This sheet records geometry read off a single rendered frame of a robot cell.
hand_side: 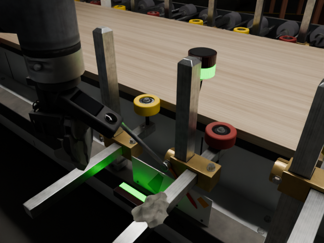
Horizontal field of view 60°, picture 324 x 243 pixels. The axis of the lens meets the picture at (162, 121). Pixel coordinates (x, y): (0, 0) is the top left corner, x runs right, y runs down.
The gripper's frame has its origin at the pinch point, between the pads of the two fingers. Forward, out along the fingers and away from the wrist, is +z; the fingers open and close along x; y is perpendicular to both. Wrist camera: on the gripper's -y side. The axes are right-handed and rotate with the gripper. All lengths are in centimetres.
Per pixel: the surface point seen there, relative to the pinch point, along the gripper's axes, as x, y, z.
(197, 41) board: -93, -12, 2
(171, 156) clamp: -12.8, -15.5, 5.2
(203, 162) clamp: -12.7, -23.3, 5.1
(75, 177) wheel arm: -5.7, 7.1, 10.6
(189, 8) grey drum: -191, 7, 8
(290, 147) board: -19.1, -43.1, 1.9
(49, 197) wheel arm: 1.5, 10.1, 10.8
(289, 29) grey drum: -154, -62, 9
